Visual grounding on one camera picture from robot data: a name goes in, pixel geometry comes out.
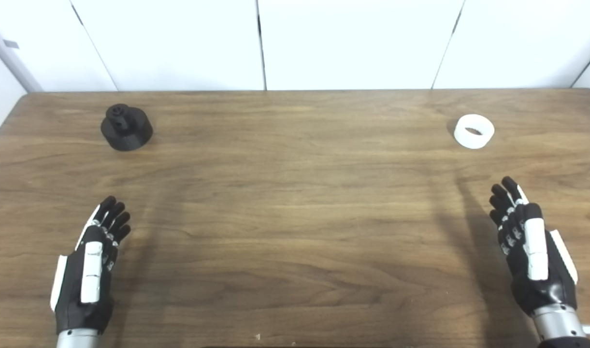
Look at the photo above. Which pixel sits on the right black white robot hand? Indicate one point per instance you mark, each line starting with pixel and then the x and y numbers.
pixel 555 285

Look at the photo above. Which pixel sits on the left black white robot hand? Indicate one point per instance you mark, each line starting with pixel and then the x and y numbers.
pixel 77 285

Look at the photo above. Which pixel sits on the round black plastic part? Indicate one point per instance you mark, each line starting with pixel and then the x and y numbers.
pixel 133 133

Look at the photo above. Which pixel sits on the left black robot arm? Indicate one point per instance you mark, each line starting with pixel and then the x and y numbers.
pixel 78 340

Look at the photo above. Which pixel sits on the grey wall corner post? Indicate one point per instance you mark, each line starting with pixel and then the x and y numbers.
pixel 14 60

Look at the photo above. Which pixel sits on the small grey post tag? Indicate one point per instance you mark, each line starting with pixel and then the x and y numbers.
pixel 11 44

